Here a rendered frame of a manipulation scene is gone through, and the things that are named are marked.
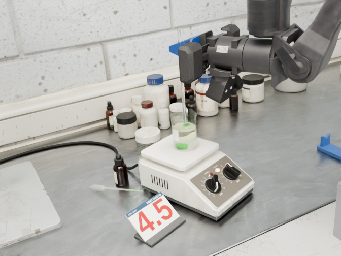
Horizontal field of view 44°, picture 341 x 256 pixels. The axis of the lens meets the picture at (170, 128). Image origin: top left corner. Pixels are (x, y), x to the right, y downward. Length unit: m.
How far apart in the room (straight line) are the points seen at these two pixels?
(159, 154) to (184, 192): 0.10
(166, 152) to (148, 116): 0.29
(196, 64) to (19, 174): 0.53
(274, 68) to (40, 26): 0.68
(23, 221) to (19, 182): 0.16
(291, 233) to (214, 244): 0.13
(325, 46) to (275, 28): 0.08
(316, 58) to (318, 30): 0.04
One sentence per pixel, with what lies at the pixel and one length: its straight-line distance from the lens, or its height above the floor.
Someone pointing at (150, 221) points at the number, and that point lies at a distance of 0.77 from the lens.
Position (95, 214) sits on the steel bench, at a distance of 0.85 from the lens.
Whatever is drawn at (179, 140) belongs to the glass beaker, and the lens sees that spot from 0.83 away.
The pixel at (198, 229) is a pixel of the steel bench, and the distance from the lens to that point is 0.77.
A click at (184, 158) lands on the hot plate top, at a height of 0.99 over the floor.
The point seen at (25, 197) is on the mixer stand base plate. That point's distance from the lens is 0.94.
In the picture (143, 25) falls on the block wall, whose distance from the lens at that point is 1.27.
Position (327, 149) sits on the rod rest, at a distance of 1.03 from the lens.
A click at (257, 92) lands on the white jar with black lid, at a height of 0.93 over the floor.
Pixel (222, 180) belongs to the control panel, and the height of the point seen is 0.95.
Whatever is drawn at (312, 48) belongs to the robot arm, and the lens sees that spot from 0.65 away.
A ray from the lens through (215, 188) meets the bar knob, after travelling 0.78.
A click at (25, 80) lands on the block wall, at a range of 1.19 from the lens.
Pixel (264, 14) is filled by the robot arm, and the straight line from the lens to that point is 0.67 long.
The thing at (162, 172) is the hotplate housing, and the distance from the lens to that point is 0.82.
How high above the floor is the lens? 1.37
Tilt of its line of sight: 24 degrees down
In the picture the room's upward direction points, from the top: 5 degrees counter-clockwise
